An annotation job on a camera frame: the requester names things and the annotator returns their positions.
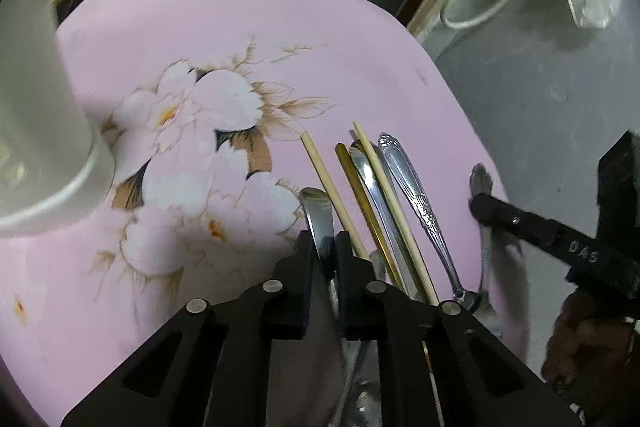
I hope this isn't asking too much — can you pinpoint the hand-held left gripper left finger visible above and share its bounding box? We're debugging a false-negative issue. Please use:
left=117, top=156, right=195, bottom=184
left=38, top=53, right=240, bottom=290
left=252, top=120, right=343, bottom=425
left=60, top=231, right=321, bottom=427

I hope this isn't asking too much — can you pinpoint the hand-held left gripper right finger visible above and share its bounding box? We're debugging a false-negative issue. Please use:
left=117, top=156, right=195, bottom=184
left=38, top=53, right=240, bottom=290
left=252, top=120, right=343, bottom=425
left=334, top=231, right=583, bottom=427

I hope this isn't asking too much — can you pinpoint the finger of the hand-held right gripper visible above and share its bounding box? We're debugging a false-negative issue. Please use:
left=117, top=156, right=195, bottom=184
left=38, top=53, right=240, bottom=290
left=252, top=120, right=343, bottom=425
left=470, top=193, right=601, bottom=265

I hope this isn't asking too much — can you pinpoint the plain silver spoon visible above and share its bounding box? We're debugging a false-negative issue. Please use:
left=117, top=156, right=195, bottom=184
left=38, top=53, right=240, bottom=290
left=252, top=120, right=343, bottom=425
left=299, top=188, right=346, bottom=318

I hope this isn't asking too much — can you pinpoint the silver spoon with shell handle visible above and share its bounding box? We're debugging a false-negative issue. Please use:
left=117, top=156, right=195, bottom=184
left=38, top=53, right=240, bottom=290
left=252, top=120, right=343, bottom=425
left=469, top=163, right=501, bottom=333

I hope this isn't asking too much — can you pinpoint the gold spoon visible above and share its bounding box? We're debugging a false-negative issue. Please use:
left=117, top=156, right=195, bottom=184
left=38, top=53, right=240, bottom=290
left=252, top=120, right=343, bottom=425
left=334, top=143, right=406, bottom=293

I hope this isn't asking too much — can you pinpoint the ornate silver spoon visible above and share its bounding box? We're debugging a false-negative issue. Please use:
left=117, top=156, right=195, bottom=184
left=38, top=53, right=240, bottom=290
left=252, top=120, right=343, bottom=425
left=378, top=133, right=481, bottom=313

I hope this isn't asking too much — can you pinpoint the white plastic utensil holder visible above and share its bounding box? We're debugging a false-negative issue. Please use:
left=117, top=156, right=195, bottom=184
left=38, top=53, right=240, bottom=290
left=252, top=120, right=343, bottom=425
left=0, top=0, right=117, bottom=238

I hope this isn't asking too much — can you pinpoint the person's right hand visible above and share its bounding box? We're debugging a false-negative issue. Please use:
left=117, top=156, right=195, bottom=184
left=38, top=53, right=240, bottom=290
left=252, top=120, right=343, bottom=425
left=542, top=289, right=640, bottom=408

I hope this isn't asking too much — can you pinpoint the wooden chopstick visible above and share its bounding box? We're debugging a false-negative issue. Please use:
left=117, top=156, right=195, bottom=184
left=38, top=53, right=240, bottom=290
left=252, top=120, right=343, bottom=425
left=352, top=122, right=441, bottom=305
left=300, top=132, right=371, bottom=260

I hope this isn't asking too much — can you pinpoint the smooth silver utensil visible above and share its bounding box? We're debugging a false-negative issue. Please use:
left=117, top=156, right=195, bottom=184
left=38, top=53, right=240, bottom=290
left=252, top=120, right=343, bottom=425
left=349, top=141, right=421, bottom=300

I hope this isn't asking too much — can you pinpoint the pink floral tablecloth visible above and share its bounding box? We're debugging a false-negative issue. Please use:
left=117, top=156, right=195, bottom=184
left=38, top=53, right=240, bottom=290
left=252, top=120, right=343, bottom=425
left=0, top=0, right=532, bottom=427

